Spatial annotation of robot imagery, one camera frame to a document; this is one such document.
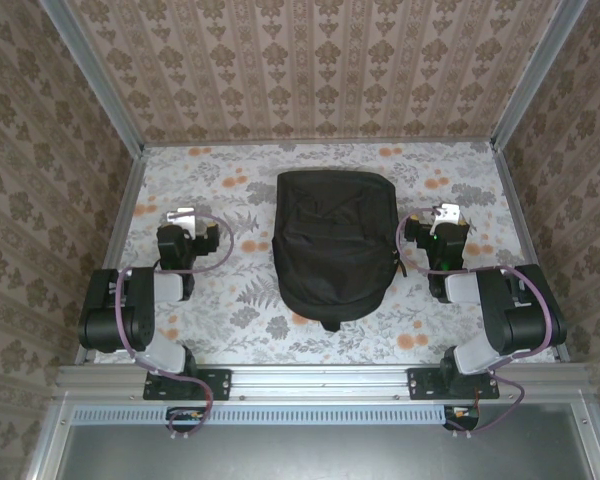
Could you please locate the grey slotted cable duct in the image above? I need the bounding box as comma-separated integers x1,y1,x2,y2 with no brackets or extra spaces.
72,403,454,427

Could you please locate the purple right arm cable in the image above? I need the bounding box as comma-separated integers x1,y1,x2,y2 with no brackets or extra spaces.
396,213,556,437

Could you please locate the aluminium corner post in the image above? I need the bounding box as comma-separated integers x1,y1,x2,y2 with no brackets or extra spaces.
489,0,589,151
38,0,146,157

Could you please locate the aluminium left side rail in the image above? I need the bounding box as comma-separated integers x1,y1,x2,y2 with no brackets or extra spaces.
74,149,147,365

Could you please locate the floral table cover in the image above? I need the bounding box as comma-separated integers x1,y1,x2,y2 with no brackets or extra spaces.
93,141,564,366

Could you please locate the aluminium right side rail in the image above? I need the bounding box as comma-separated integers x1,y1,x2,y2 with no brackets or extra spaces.
489,142,572,364

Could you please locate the black backpack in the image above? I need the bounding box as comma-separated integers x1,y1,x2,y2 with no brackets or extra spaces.
271,169,402,332

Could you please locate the small black connector board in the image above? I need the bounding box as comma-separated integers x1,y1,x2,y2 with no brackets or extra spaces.
444,404,481,431
167,407,206,426

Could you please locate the aluminium back rail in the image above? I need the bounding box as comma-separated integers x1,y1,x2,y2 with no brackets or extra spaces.
140,135,496,147

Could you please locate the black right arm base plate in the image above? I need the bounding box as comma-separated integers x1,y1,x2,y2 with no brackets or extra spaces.
407,367,498,401

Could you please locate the grey sheet metal panel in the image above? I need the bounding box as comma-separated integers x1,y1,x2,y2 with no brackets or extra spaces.
54,424,599,480

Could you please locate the aluminium front frame rail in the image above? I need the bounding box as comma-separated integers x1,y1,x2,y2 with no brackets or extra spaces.
54,363,600,401

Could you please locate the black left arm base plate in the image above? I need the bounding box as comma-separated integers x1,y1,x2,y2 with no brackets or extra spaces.
143,368,232,401

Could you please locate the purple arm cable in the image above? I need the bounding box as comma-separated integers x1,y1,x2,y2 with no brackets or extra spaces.
114,212,235,437
396,213,556,437

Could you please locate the aluminium right corner post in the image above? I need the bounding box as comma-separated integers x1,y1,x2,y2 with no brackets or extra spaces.
489,0,589,151

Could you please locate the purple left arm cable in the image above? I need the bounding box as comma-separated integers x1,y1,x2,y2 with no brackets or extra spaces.
114,212,235,437

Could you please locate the aluminium left corner post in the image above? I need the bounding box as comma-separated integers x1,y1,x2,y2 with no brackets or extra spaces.
38,0,146,157

